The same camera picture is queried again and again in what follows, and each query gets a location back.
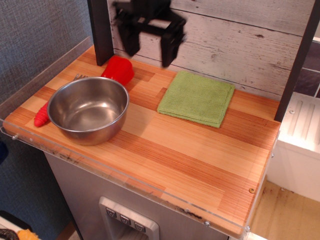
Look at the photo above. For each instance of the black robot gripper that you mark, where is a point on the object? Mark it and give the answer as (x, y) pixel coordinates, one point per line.
(135, 16)

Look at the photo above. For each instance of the green towel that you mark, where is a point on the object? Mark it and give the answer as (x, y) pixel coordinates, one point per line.
(197, 99)

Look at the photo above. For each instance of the stainless steel bowl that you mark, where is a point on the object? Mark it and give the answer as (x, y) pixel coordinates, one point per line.
(89, 111)

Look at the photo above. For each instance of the clear acrylic table guard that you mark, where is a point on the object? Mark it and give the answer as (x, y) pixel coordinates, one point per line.
(212, 175)

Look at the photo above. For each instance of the grey toy cabinet front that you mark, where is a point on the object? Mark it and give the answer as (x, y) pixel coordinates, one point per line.
(82, 188)

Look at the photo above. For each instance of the silver dispenser panel with buttons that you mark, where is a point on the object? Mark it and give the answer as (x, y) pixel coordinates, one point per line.
(122, 223)

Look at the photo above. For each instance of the yellow object at corner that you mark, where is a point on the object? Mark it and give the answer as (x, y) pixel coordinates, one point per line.
(26, 234)

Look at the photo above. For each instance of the dark left shelf post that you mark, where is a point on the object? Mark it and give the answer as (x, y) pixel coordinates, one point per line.
(101, 30)

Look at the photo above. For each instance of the dark shelf post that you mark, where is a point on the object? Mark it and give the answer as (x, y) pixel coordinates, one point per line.
(101, 30)
(302, 53)

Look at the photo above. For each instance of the red ribbed plastic handle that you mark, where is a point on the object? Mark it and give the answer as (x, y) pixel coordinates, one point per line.
(41, 116)

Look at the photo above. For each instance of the dark right shelf post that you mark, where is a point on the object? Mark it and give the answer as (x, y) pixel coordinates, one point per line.
(302, 53)

